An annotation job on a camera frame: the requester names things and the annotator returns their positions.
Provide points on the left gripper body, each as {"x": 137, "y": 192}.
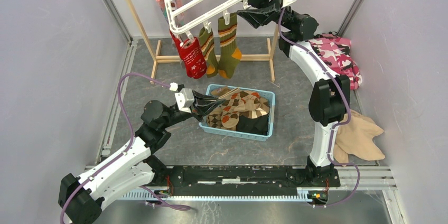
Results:
{"x": 192, "y": 110}

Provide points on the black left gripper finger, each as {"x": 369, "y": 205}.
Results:
{"x": 205, "y": 107}
{"x": 202, "y": 98}

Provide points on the green striped sock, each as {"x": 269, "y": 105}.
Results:
{"x": 230, "y": 55}
{"x": 206, "y": 42}

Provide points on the beige argyle sock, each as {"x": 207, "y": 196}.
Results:
{"x": 214, "y": 119}
{"x": 246, "y": 103}

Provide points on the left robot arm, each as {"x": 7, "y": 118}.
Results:
{"x": 84, "y": 197}

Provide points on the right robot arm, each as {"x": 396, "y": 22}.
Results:
{"x": 329, "y": 101}

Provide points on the red snowflake sock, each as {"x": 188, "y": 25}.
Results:
{"x": 195, "y": 63}

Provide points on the light blue plastic basket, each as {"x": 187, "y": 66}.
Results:
{"x": 270, "y": 96}

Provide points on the black garment in basket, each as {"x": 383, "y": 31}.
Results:
{"x": 259, "y": 125}

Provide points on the pink camouflage bag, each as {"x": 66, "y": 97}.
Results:
{"x": 334, "y": 51}

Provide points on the pink patterned sock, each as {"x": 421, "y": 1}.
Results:
{"x": 175, "y": 4}

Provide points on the beige cloth on floor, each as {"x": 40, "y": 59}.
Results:
{"x": 357, "y": 138}

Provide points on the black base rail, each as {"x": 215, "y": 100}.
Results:
{"x": 244, "y": 180}

